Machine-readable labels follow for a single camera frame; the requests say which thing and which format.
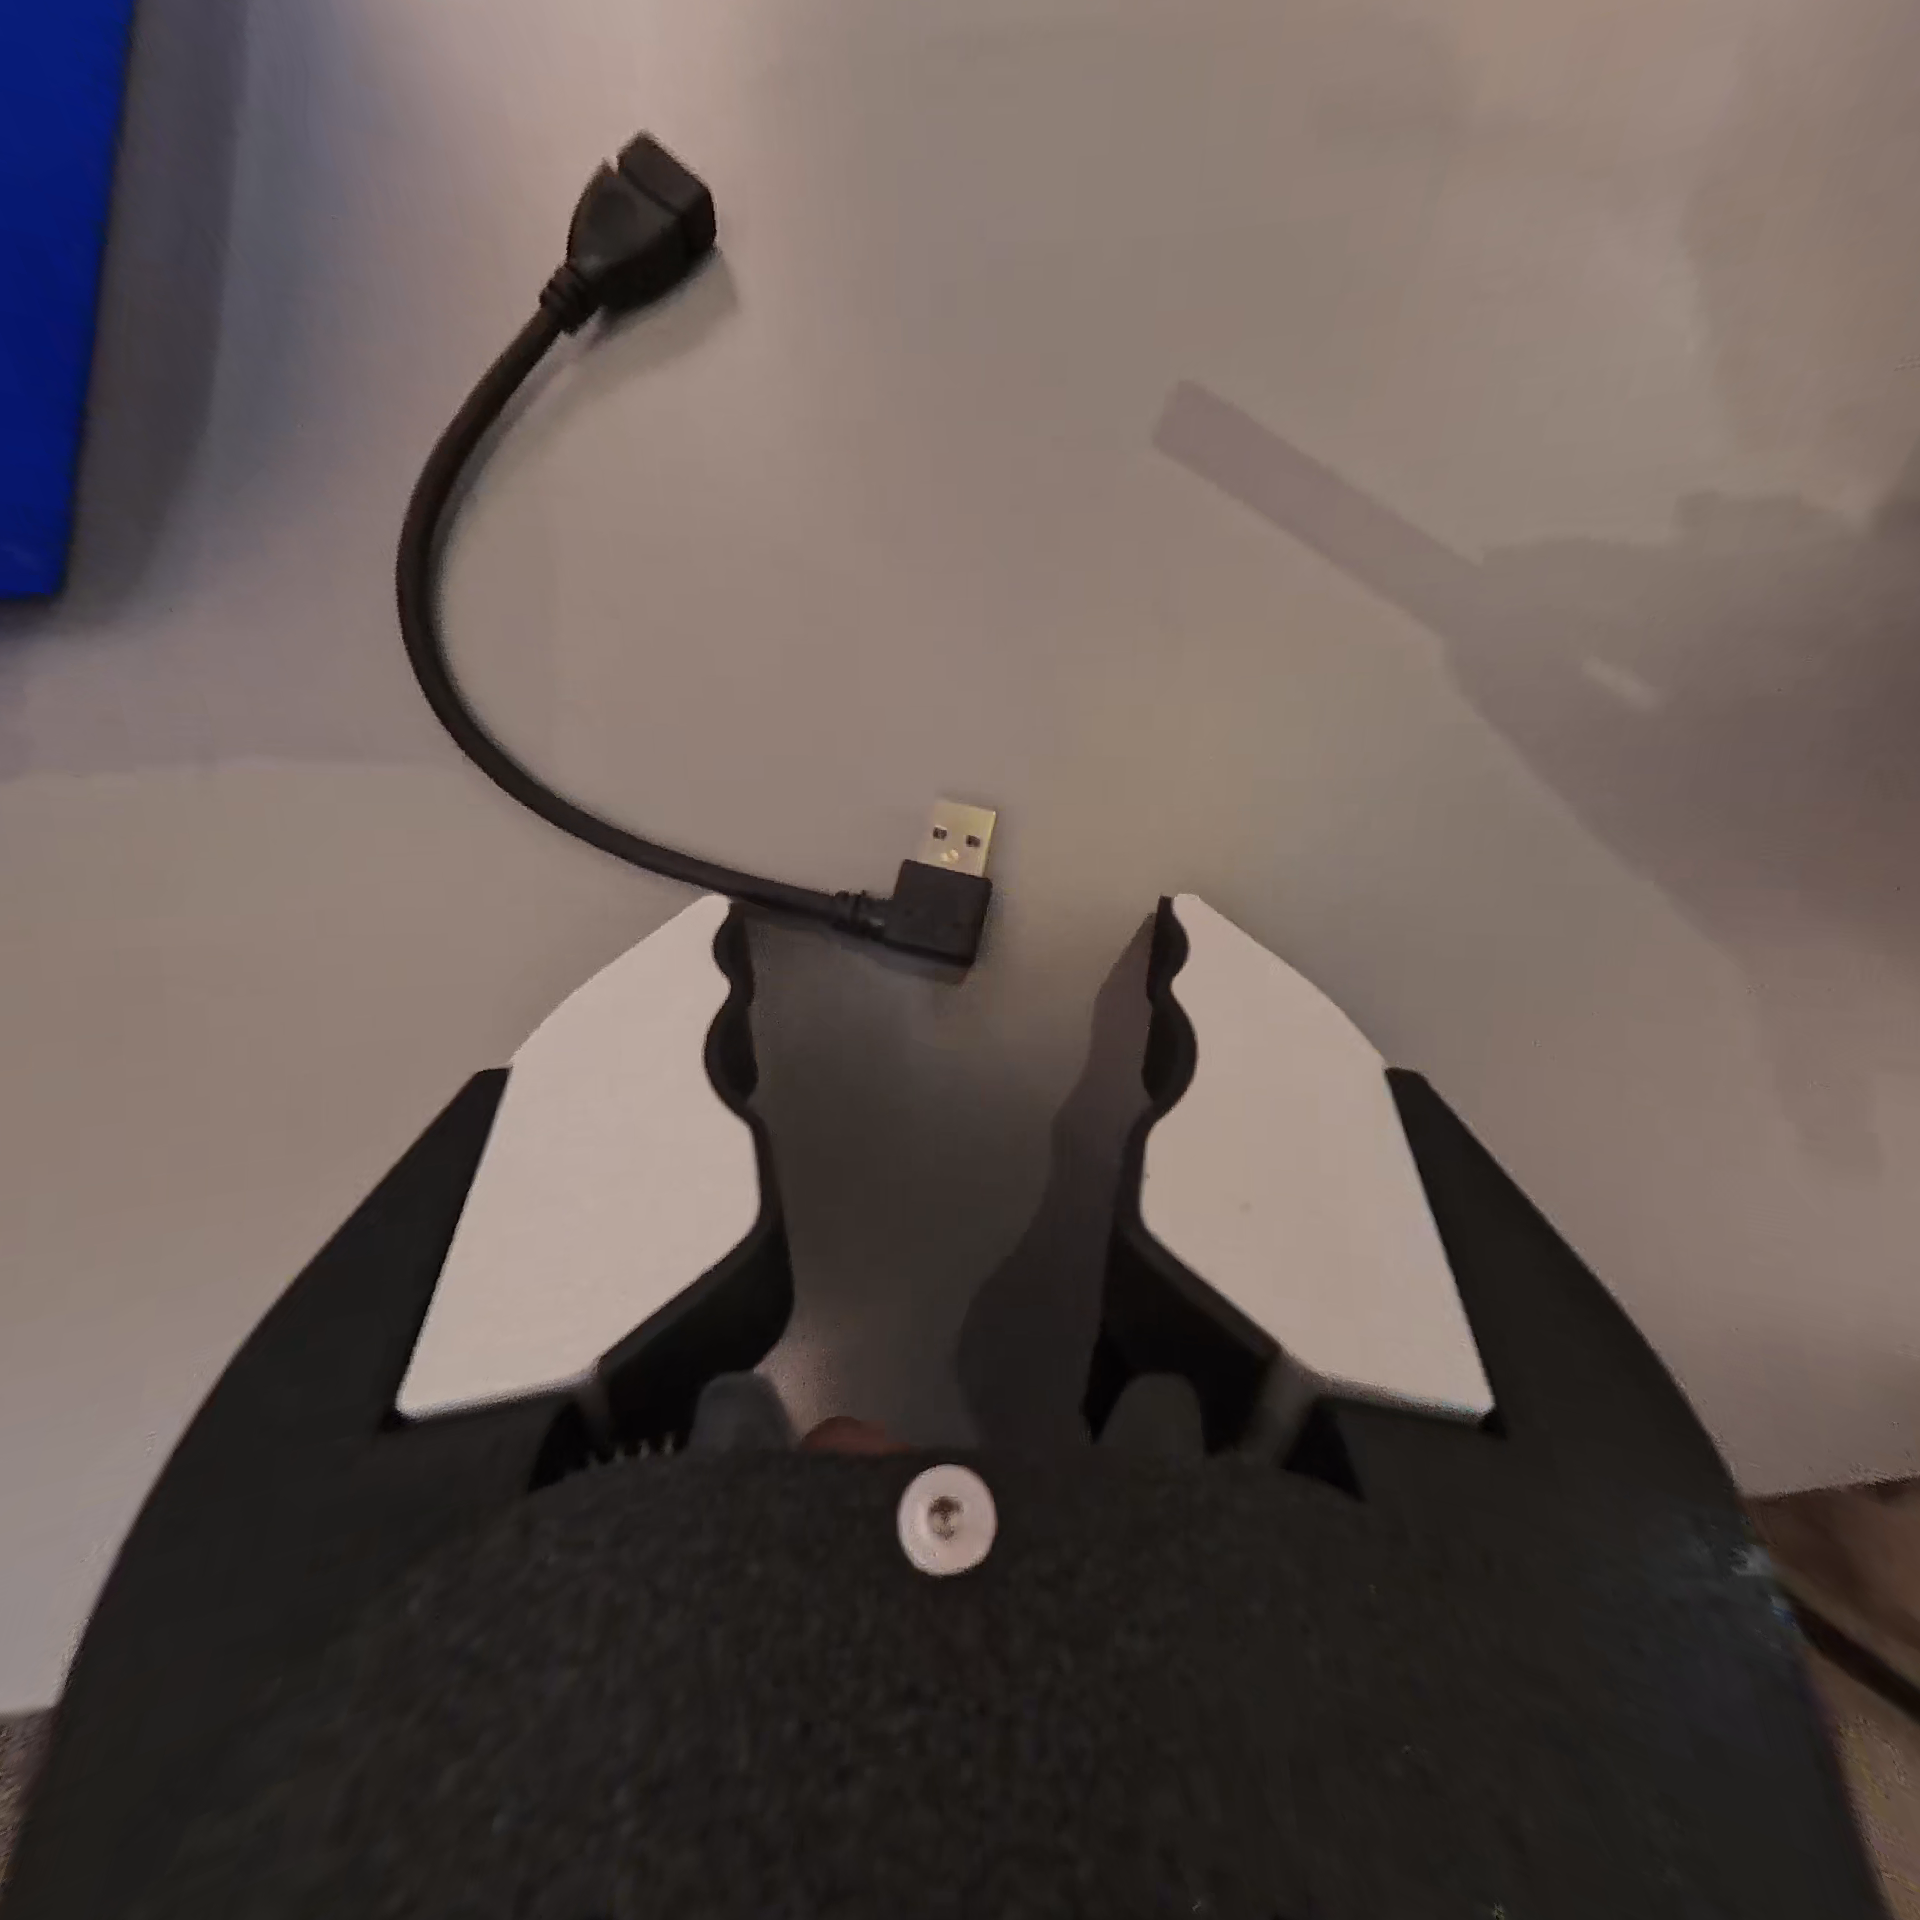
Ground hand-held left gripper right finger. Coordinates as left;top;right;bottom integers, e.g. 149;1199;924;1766
1081;895;1500;1451

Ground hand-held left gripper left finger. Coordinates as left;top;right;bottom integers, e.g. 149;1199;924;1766
394;896;793;1442

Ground black cable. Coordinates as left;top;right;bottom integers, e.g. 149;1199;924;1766
396;132;996;971

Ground blue plastic bin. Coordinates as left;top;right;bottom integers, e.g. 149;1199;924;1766
0;0;137;603

